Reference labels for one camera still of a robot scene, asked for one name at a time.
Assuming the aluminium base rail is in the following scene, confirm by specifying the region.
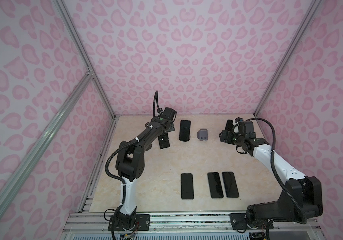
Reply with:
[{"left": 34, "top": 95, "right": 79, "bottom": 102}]
[{"left": 60, "top": 211, "right": 326, "bottom": 240}]

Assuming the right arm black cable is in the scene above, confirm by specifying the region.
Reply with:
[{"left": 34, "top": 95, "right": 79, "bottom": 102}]
[{"left": 243, "top": 117, "right": 308, "bottom": 225}]

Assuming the grey round stand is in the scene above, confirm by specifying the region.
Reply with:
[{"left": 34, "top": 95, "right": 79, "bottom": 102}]
[{"left": 144, "top": 144, "right": 152, "bottom": 151}]

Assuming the purple phone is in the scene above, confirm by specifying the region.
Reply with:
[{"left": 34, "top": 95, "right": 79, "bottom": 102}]
[{"left": 222, "top": 172, "right": 240, "bottom": 198}]

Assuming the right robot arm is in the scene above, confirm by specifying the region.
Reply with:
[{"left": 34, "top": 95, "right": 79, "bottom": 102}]
[{"left": 219, "top": 130, "right": 323, "bottom": 228}]

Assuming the aluminium frame strut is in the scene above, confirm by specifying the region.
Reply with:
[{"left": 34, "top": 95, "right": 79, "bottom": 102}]
[
  {"left": 254, "top": 0, "right": 323, "bottom": 116},
  {"left": 0, "top": 1, "right": 112, "bottom": 240}
]

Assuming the aluminium frame strut left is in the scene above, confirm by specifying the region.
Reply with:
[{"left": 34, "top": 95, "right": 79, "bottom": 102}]
[{"left": 0, "top": 1, "right": 112, "bottom": 240}]

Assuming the teal phone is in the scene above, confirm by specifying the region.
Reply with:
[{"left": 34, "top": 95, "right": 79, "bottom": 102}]
[
  {"left": 207, "top": 172, "right": 224, "bottom": 199},
  {"left": 181, "top": 173, "right": 194, "bottom": 200}
]

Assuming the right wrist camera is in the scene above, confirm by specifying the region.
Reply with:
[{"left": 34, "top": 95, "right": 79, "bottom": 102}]
[{"left": 233, "top": 118, "right": 256, "bottom": 139}]

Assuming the aluminium frame strut right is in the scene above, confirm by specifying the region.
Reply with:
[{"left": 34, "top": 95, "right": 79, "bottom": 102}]
[{"left": 254, "top": 0, "right": 323, "bottom": 116}]

